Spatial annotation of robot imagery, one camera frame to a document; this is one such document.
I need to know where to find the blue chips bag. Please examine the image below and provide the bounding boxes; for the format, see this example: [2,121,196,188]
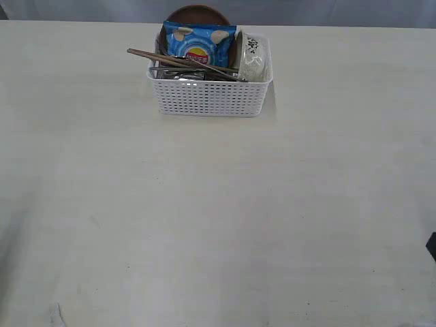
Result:
[163,20,236,67]

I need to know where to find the white perforated plastic basket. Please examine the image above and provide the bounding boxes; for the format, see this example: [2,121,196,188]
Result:
[146,33,273,117]

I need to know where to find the brown wooden chopstick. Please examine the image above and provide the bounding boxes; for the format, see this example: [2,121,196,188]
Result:
[127,48,245,82]
[127,48,238,73]

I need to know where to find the silver table knife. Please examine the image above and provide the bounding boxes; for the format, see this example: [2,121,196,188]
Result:
[180,57,247,82]

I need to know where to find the white patterned ceramic bowl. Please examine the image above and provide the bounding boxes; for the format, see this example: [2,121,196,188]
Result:
[236,31,266,82]

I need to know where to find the shiny steel cup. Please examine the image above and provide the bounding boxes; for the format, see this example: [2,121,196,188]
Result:
[149,67,206,81]

